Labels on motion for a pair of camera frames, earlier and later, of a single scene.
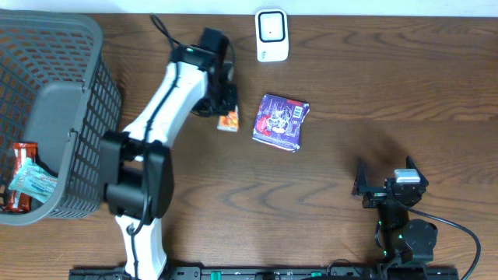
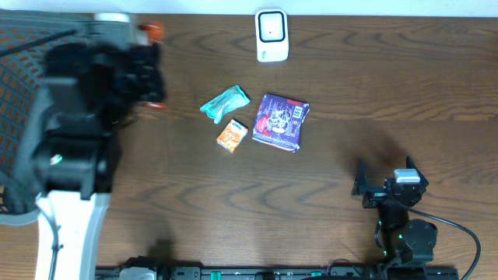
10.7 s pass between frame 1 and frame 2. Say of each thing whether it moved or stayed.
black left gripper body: moved
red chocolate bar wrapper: moved
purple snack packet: stayed
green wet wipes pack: moved
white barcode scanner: stayed
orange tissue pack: moved
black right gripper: stayed
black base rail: stayed
